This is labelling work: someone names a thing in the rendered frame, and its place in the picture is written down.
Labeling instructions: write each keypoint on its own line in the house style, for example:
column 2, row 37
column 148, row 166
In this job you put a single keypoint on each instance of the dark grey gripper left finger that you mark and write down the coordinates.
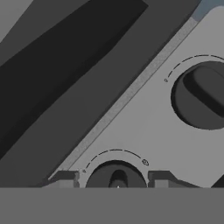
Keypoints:
column 68, row 178

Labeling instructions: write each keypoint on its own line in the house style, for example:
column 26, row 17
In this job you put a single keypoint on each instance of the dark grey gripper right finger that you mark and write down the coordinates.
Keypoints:
column 159, row 179

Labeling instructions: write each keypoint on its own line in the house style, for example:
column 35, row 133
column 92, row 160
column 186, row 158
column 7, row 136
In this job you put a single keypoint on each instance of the light grey stove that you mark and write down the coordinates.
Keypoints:
column 151, row 128

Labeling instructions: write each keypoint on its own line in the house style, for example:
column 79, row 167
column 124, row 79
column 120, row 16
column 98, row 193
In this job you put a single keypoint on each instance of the dark grey stove knob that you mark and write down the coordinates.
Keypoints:
column 198, row 102
column 99, row 178

